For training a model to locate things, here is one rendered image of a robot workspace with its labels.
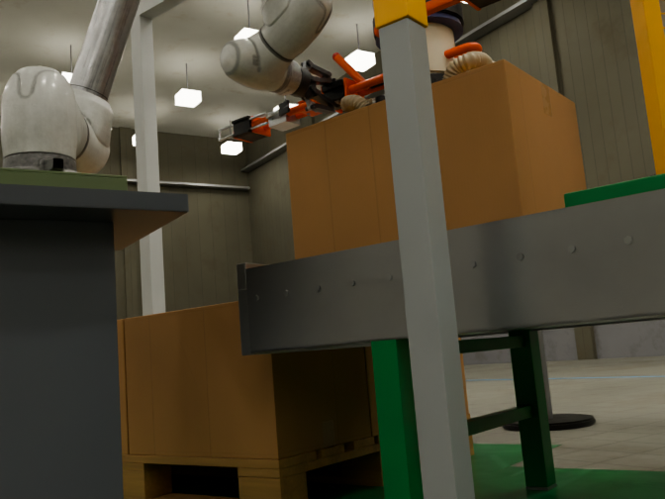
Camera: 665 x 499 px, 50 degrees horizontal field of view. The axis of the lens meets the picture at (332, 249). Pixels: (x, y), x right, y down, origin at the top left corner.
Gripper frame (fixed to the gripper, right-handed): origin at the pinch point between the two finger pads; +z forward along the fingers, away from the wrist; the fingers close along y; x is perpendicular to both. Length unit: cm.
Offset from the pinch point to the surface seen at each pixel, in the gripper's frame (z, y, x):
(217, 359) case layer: -20, 67, -34
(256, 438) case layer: -20, 87, -21
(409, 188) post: -53, 43, 50
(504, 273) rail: -35, 57, 56
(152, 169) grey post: 186, -79, -313
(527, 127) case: -11, 26, 55
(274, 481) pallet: -20, 98, -16
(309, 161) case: -18.4, 21.5, 2.2
